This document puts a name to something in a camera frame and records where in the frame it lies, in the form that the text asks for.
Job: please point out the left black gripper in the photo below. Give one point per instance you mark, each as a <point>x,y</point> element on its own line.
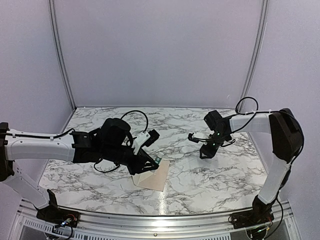
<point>143,157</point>

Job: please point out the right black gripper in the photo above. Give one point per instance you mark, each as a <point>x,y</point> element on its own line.
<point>210,153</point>

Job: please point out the green white glue stick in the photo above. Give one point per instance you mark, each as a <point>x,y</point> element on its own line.
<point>158,160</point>

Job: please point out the cream envelope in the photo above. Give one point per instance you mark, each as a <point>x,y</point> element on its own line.
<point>153,180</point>

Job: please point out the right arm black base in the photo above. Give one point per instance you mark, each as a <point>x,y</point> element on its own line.
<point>259,214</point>

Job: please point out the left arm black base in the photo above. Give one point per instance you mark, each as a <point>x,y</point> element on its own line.
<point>54,214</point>

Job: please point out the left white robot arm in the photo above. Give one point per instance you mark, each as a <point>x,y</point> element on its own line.
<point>16,145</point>

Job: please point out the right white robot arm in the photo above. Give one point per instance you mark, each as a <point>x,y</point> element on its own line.
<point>286,136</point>

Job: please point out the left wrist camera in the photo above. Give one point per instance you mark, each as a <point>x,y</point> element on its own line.
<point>144,139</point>

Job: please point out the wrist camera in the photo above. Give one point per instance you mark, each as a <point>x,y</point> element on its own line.
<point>198,137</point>
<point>144,139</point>

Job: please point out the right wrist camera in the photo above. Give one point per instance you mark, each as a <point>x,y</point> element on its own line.
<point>198,137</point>

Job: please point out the curved aluminium front rail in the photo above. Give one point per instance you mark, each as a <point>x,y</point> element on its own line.
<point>225,225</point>

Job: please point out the right aluminium corner post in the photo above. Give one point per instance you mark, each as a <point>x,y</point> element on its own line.
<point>262,24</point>

